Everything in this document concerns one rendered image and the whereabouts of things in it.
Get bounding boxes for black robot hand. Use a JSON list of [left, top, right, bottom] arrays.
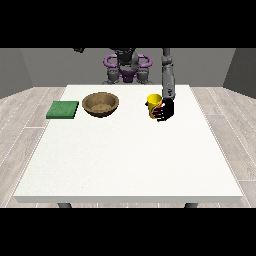
[[144, 97, 176, 123]]

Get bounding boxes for yellow cup with melon print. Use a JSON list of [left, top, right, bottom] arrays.
[[146, 93, 164, 120]]

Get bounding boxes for brown wooden bowl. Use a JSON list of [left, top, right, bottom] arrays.
[[81, 91, 120, 118]]

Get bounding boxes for green square pad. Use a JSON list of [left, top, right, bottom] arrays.
[[45, 100, 80, 120]]

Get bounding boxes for grey robot trunk purple rings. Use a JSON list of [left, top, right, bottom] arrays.
[[102, 48, 155, 85]]

